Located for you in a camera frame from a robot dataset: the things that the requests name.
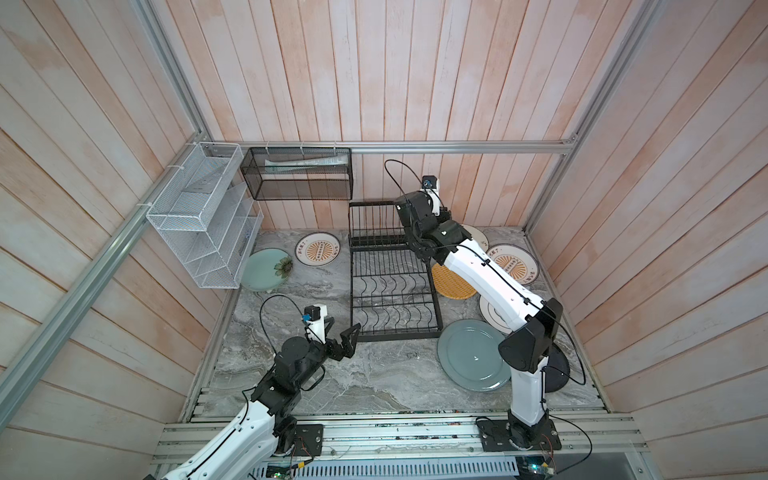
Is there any large grey-green plate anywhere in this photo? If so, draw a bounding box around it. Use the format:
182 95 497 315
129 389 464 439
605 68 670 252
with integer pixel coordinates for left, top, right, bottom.
437 319 511 392

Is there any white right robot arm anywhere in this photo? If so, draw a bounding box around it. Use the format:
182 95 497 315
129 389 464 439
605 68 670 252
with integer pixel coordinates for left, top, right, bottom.
394 191 563 450

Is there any pale green leaf plate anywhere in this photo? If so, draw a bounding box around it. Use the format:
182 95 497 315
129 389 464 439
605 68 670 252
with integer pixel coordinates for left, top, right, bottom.
241 248 293 292

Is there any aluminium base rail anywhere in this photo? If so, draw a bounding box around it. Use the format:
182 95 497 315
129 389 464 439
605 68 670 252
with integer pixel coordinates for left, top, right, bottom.
150 410 649 466

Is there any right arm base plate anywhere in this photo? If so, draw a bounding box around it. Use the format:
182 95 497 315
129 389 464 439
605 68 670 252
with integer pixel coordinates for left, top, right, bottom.
475 411 562 452

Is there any white mesh wall shelf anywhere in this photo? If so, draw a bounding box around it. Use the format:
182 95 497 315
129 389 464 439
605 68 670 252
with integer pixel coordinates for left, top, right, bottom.
147 142 263 289

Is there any white plate orange sunburst right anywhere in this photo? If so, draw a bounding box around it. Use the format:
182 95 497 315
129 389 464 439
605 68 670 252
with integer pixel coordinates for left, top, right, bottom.
487 244 540 285

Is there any black round plate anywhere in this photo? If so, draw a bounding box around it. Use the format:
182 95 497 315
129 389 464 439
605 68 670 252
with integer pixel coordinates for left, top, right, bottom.
544 343 571 393

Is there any white plate orange sunburst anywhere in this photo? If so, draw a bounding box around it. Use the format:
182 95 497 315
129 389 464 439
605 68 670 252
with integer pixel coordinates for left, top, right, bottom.
487 244 540 285
295 232 341 267

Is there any black mesh wall basket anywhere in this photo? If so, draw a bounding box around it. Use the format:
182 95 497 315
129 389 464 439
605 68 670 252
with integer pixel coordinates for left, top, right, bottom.
240 146 354 201

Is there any white plate black ring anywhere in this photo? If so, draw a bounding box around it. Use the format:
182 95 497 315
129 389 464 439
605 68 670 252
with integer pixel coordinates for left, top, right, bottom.
478 295 514 335

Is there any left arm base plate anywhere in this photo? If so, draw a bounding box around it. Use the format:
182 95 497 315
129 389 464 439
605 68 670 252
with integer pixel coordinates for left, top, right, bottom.
275 423 324 457

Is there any black wire dish rack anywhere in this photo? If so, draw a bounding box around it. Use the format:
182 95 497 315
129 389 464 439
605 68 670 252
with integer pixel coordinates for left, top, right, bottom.
348 201 443 342

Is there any yellow woven plate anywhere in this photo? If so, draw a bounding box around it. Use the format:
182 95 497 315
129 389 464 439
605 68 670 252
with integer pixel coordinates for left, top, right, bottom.
431 263 477 300

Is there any white plate orange sunburst left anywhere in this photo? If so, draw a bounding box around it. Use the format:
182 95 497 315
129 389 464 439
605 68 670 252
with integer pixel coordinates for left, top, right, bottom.
295 232 341 267

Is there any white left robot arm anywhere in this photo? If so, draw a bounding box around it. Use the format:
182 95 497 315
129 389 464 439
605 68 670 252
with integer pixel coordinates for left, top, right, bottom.
165 323 362 479

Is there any aluminium wall frame rail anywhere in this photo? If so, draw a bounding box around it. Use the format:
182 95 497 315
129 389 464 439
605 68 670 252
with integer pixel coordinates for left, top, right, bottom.
238 140 575 154

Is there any cream plate with berry sprigs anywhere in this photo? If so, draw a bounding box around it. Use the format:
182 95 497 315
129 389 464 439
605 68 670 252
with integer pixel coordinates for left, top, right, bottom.
462 224 490 252

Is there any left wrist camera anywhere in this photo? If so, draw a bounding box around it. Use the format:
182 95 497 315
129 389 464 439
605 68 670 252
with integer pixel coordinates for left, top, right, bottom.
302 304 327 344

